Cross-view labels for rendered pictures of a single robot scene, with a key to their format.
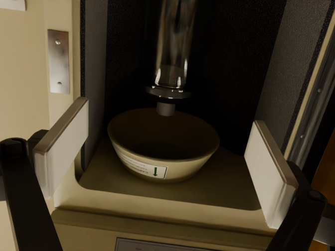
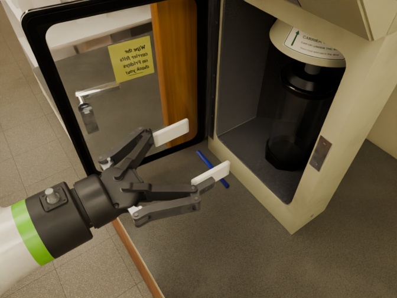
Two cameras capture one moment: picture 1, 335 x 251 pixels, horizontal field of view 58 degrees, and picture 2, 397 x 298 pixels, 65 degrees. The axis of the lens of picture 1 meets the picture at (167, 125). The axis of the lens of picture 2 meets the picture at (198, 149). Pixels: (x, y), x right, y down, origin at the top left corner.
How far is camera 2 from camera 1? 0.56 m
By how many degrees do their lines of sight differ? 89
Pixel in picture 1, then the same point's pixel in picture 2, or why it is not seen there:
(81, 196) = (348, 44)
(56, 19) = (313, 172)
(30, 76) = not seen: outside the picture
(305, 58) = (224, 87)
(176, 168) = (280, 36)
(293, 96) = (225, 71)
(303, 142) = (214, 47)
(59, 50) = (316, 159)
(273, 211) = (155, 139)
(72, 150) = (210, 172)
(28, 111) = not seen: outside the picture
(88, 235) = (325, 16)
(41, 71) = not seen: outside the picture
